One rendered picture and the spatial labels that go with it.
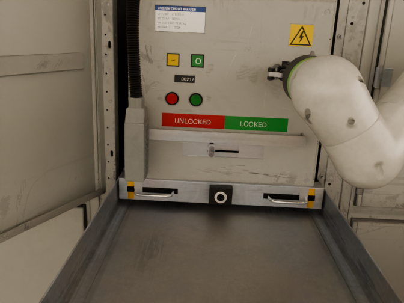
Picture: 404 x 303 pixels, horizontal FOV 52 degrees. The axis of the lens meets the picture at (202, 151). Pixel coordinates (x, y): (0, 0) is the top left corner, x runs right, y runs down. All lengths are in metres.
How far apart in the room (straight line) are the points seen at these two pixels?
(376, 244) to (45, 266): 0.99
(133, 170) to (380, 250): 0.77
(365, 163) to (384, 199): 0.62
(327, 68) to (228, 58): 0.44
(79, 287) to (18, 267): 0.62
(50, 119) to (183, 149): 0.34
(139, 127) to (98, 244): 0.27
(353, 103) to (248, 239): 0.47
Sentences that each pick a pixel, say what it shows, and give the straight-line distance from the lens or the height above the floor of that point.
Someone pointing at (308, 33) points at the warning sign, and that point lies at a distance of 1.06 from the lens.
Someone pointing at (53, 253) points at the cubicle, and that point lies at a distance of 1.37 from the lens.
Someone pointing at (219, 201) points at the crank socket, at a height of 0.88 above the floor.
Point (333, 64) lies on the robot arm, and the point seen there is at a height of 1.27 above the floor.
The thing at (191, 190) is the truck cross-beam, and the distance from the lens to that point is 1.10.
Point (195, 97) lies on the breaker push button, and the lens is 1.04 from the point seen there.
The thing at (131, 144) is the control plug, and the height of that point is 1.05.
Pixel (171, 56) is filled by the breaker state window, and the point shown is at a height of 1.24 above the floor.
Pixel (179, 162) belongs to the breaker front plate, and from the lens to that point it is 1.09.
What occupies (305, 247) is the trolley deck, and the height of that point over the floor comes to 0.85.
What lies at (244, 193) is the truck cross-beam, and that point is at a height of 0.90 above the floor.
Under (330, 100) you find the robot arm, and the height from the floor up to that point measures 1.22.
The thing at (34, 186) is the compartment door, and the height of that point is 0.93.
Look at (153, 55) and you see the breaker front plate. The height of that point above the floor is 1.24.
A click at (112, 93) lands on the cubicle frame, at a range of 1.17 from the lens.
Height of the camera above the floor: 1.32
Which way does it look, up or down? 17 degrees down
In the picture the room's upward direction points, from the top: 3 degrees clockwise
